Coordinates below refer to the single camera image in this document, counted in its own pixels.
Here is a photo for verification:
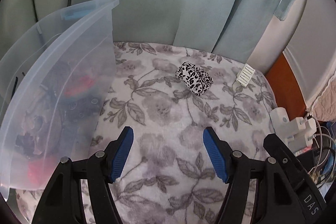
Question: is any black toy car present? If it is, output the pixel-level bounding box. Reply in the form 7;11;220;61
59;94;102;136

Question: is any leopard print scrunchie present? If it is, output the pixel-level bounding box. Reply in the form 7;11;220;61
175;61;213;96

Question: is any white charger adapter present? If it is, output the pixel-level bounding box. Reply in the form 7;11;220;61
288;117;307;138
303;118;317;147

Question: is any white power strip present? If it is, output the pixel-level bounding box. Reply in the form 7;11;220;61
270;107;299;153

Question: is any beige quilted lace cover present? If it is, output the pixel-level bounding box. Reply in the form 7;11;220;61
307;75;336;122

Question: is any floral grey table cloth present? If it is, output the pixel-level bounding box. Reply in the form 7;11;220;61
91;42;276;223

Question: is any clear plastic storage bin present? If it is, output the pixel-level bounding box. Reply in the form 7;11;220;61
1;0;119;198

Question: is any white comb piece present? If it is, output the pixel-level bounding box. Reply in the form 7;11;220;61
236;64;255;87

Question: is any white charging cable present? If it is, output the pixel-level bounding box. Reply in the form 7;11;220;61
305;113;336;188

